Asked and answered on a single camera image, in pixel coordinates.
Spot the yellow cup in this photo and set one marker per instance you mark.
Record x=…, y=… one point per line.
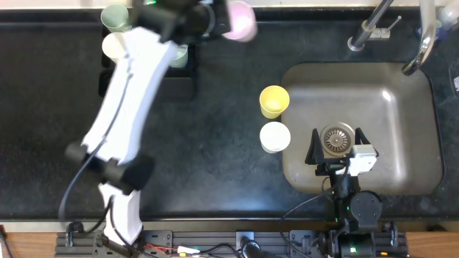
x=274, y=102

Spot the steel tap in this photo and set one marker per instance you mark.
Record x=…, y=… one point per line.
x=358, y=39

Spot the pink cup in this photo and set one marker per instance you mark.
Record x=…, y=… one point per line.
x=242, y=23

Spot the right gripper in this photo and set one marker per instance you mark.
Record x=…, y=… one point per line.
x=328, y=167

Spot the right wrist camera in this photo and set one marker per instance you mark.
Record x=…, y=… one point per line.
x=362, y=161

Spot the blue soap bottle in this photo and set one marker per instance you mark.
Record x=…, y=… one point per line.
x=449, y=14

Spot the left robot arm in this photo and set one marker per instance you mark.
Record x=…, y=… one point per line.
x=125, y=107

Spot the black tray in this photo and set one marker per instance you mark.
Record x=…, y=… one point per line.
x=179, y=89

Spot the white cup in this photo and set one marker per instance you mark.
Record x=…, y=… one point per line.
x=275, y=136
x=112, y=46

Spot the mounting rail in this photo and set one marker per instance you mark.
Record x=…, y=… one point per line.
x=215, y=241

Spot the steel sink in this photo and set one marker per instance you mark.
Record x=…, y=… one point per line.
x=394, y=118

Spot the green cup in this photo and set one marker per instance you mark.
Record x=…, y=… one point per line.
x=114, y=17
x=181, y=59

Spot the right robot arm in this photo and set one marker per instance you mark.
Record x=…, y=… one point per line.
x=365, y=208

